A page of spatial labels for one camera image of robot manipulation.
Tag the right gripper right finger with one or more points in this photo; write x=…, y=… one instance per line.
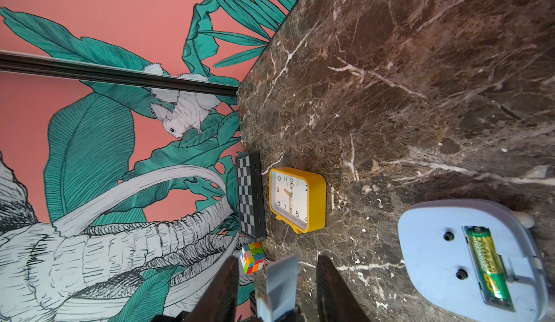
x=335, y=302

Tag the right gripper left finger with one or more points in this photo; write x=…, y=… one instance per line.
x=220, y=299

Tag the blue battery cover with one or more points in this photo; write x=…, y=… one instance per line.
x=281, y=283

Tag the yellow alarm clock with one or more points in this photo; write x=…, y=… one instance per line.
x=298, y=198

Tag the blue alarm clock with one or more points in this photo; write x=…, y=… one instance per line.
x=442, y=268

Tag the checkerboard calibration card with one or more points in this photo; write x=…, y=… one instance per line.
x=250, y=196

